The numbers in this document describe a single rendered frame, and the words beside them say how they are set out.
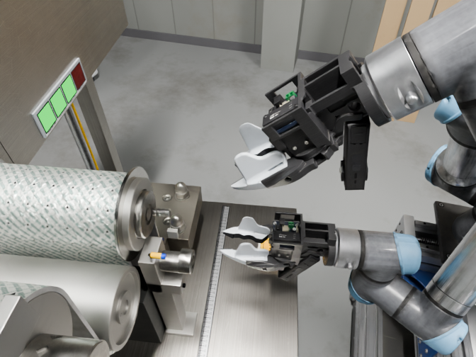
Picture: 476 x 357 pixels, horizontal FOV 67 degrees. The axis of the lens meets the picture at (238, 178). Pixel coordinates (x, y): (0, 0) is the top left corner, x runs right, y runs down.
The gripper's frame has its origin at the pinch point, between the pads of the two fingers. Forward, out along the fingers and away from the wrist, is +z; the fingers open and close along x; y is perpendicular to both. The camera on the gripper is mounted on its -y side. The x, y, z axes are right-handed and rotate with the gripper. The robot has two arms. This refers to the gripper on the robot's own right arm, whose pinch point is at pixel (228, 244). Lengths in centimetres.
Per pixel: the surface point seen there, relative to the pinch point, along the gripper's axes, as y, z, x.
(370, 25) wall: -71, -85, -272
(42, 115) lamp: 11, 45, -23
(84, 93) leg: -16, 64, -71
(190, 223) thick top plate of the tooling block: -6.0, 9.8, -8.3
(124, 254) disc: 15.0, 13.4, 13.0
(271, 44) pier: -85, -4, -257
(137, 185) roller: 21.6, 12.5, 5.2
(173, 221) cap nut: -2.2, 12.8, -5.8
